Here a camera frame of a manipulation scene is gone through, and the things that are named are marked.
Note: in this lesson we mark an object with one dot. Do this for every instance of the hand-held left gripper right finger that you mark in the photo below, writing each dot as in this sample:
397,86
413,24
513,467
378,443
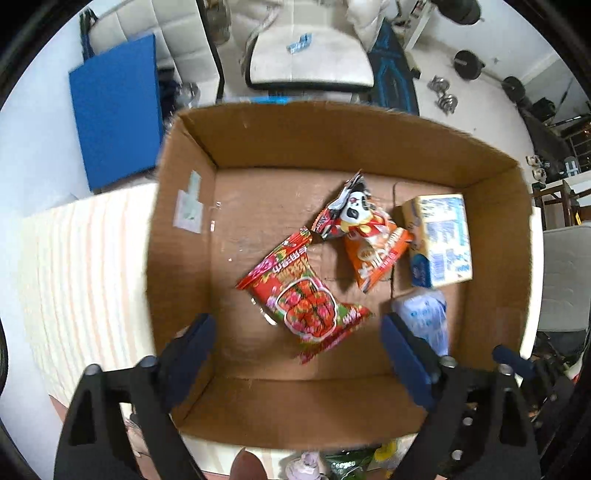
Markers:
407,357

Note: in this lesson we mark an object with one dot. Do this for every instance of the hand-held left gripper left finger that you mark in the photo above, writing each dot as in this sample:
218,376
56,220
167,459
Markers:
197,344

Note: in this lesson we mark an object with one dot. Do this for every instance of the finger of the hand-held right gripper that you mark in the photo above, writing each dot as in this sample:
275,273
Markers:
515,362

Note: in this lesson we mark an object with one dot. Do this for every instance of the red snack packet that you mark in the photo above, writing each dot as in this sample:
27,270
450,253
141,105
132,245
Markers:
307,304

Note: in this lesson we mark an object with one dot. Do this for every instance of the brown cardboard box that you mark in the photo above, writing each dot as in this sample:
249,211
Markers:
277,194

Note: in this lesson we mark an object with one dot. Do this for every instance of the person's left hand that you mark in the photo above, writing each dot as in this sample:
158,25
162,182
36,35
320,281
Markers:
247,467

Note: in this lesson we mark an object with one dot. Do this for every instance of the clear blue-white plastic packet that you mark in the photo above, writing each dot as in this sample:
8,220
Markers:
427,318

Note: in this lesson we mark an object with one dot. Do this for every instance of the yellow packet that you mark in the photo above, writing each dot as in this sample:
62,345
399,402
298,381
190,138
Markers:
385,452

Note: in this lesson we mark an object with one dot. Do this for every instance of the orange snack packet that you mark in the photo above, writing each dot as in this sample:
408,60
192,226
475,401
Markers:
376,258

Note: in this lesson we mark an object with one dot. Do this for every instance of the green snack packet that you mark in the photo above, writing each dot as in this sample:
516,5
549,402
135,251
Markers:
346,464

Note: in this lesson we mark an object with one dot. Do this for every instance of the yellow and blue carton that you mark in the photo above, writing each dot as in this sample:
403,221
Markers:
443,240

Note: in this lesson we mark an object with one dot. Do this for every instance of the striped blanket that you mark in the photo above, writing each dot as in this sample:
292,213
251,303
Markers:
87,277

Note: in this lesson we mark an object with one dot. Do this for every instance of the purple plush toy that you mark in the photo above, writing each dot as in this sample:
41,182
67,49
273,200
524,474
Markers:
304,466

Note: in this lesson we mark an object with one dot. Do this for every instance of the panda print snack packet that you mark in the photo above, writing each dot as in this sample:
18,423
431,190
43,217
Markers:
353,210

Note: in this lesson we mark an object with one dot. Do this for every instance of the black and blue mat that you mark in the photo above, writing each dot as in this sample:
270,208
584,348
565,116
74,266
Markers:
392,69

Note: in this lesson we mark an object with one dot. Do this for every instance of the black barbell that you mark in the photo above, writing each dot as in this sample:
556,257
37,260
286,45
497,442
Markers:
471,64

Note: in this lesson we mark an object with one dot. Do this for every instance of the white chair seat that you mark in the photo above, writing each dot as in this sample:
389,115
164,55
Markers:
309,60

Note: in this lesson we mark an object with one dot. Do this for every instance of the white tufted sofa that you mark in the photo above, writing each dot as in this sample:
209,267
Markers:
180,27

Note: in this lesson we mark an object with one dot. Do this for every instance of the blue wrapper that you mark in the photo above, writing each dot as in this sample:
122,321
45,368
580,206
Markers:
300,44

